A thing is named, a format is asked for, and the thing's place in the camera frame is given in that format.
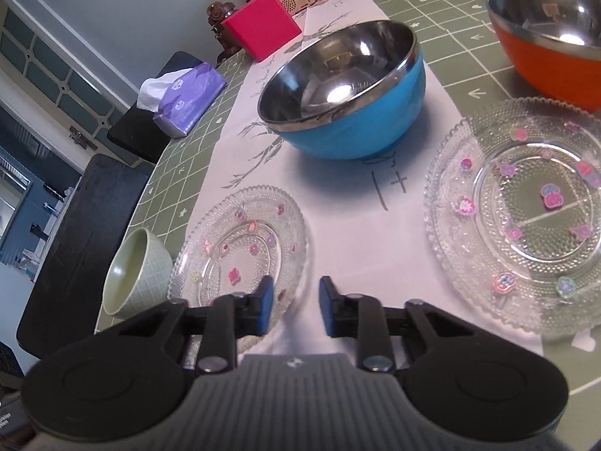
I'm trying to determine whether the large glass plate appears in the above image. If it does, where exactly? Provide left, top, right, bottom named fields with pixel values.
left=425, top=98, right=600, bottom=338

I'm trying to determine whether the black chair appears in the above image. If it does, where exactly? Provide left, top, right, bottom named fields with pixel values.
left=106, top=51, right=203, bottom=164
left=16, top=155, right=149, bottom=359

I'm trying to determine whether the blue steel bowl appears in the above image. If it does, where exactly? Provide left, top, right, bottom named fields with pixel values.
left=257, top=20, right=426, bottom=161

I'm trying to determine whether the green checked tablecloth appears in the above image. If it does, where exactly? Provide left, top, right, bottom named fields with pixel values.
left=92, top=0, right=601, bottom=400

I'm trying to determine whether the near black chair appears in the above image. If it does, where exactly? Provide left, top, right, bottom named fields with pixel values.
left=16, top=155, right=149, bottom=359

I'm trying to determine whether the pink cube box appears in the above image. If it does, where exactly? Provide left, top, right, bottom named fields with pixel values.
left=222, top=0, right=302, bottom=62

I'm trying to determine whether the far black chair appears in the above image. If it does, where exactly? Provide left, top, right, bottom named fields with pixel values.
left=106, top=51, right=203, bottom=164

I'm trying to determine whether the green ceramic bowl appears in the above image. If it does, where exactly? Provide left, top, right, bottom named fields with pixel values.
left=102, top=228, right=173, bottom=319

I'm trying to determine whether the white glass panel door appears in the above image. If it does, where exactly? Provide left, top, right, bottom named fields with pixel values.
left=1, top=0, right=142, bottom=171

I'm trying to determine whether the orange steel bowl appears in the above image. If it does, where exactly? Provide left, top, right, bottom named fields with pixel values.
left=487, top=0, right=601, bottom=113

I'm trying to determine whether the brown ceramic jar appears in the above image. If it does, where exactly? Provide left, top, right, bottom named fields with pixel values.
left=207, top=1, right=242, bottom=65

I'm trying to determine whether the purple tissue pack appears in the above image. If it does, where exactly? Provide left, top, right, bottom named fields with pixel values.
left=136, top=63, right=226, bottom=139

